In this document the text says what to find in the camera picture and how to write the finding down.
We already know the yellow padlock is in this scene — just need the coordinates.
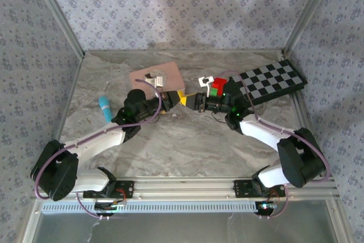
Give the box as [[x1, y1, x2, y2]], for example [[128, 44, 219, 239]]
[[176, 89, 191, 108]]

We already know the pink tin box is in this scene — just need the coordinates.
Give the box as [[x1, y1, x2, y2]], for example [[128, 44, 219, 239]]
[[129, 61, 187, 98]]

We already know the light blue tube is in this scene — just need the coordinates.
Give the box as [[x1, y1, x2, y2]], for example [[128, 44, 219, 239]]
[[98, 96, 113, 123]]

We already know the black and grey chessboard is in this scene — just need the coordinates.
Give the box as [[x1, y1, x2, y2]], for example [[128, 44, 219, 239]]
[[227, 59, 308, 107]]

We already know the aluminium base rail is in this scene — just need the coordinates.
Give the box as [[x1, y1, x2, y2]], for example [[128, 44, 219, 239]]
[[32, 176, 341, 201]]

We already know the grey slotted cable duct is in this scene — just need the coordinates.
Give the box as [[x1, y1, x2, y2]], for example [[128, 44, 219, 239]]
[[42, 201, 258, 214]]

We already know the aluminium frame post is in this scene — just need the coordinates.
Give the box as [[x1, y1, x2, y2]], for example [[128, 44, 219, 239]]
[[28, 0, 86, 57], [281, 0, 341, 56]]

